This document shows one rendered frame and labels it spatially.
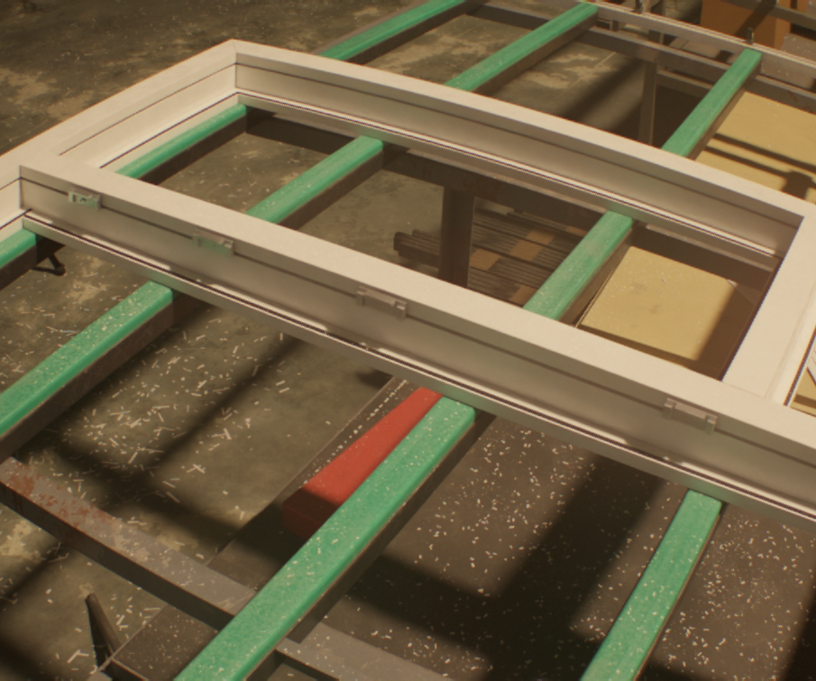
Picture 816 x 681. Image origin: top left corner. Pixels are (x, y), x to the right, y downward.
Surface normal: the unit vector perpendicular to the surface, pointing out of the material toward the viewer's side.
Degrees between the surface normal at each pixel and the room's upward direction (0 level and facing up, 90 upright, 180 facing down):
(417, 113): 90
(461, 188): 90
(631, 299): 0
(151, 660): 0
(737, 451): 90
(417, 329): 90
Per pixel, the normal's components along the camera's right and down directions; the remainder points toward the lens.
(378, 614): 0.04, -0.83
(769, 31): -0.49, 0.47
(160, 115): 0.85, 0.32
